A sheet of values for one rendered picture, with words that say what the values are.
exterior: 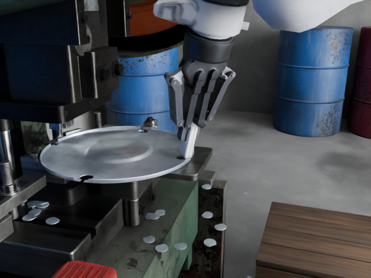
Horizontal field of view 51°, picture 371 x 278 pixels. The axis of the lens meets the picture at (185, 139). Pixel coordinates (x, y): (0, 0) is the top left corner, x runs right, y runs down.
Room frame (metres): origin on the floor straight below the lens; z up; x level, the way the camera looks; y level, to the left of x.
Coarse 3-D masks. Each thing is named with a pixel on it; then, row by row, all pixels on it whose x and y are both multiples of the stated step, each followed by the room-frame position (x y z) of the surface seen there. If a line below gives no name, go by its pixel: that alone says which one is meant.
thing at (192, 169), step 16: (192, 160) 0.66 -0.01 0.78; (208, 160) 0.68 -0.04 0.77; (160, 176) 0.61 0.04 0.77; (176, 176) 0.60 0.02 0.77; (192, 176) 0.60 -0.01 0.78; (112, 192) 0.66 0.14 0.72; (128, 192) 0.65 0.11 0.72; (144, 192) 0.68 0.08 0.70; (128, 208) 0.65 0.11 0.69; (144, 208) 0.66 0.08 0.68; (128, 224) 0.65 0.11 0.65
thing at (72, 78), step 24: (96, 0) 0.74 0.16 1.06; (96, 24) 0.74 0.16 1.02; (24, 48) 0.67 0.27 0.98; (48, 48) 0.65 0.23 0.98; (72, 48) 0.65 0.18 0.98; (96, 48) 0.72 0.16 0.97; (24, 72) 0.67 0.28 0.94; (48, 72) 0.66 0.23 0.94; (72, 72) 0.65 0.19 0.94; (96, 72) 0.66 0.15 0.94; (120, 72) 0.73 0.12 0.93; (24, 96) 0.67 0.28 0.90; (48, 96) 0.66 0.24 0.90; (72, 96) 0.65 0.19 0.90; (96, 96) 0.66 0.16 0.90
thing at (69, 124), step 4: (72, 120) 0.74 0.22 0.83; (52, 124) 0.72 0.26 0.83; (56, 124) 0.71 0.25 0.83; (60, 124) 0.71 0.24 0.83; (64, 124) 0.72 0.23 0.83; (68, 124) 0.73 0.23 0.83; (72, 124) 0.74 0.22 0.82; (52, 128) 0.72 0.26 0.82; (56, 128) 0.71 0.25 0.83; (60, 128) 0.71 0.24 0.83; (64, 128) 0.72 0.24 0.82
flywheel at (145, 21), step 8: (152, 0) 1.07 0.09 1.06; (136, 8) 1.07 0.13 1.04; (144, 8) 1.06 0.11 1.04; (152, 8) 1.04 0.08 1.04; (136, 16) 1.05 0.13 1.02; (144, 16) 1.04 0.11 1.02; (152, 16) 1.04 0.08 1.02; (136, 24) 1.05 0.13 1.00; (144, 24) 1.04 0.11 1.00; (152, 24) 1.04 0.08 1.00; (160, 24) 1.03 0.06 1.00; (168, 24) 1.02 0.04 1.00; (176, 24) 1.02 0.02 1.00; (136, 32) 1.05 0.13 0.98; (144, 32) 1.04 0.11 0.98; (152, 32) 1.04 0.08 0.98; (160, 32) 1.04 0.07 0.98
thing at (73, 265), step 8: (64, 264) 0.38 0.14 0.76; (72, 264) 0.38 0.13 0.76; (80, 264) 0.38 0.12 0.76; (88, 264) 0.38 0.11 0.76; (96, 264) 0.38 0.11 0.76; (56, 272) 0.37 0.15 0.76; (64, 272) 0.37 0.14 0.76; (72, 272) 0.37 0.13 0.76; (80, 272) 0.37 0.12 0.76; (88, 272) 0.37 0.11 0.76; (96, 272) 0.37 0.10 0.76; (104, 272) 0.37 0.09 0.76; (112, 272) 0.37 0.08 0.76
